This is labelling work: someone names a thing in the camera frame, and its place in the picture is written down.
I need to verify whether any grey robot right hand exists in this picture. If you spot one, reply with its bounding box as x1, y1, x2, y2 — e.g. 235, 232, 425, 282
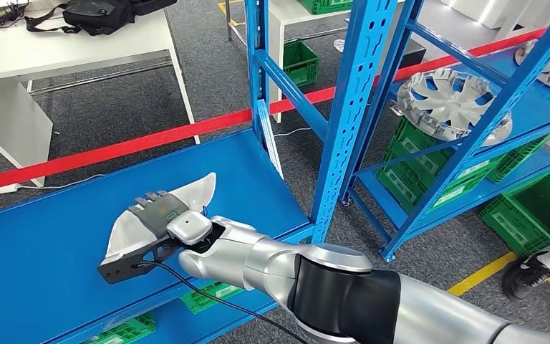
127, 191, 203, 239

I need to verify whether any white curved body panel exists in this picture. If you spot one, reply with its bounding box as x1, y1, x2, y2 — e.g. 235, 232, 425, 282
100, 172, 218, 267

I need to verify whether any blue metal shelf rack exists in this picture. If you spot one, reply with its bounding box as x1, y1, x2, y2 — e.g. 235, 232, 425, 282
340, 0, 550, 263
0, 0, 400, 344

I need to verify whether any red barrier tape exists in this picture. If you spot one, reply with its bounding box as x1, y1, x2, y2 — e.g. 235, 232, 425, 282
0, 27, 549, 196

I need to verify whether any white ribbed strip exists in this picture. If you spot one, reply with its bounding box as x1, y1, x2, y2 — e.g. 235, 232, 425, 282
257, 98, 284, 181

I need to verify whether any white table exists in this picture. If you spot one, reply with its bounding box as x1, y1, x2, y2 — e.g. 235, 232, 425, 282
0, 0, 201, 188
266, 0, 406, 125

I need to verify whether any black bag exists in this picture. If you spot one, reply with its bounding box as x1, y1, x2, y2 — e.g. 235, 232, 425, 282
24, 0, 178, 37

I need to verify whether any yellow floor tape square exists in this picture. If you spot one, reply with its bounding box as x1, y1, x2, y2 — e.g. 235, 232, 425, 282
447, 252, 550, 309

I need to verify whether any person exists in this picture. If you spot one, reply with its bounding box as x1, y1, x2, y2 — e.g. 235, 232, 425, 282
501, 231, 550, 335

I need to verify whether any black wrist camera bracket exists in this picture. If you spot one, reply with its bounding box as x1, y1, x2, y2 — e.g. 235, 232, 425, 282
97, 234, 183, 286

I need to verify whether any black right camera cable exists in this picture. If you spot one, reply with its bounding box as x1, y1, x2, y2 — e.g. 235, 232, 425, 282
140, 259, 309, 344

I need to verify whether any black device with cables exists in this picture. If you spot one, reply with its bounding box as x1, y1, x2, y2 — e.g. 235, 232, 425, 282
0, 0, 30, 28

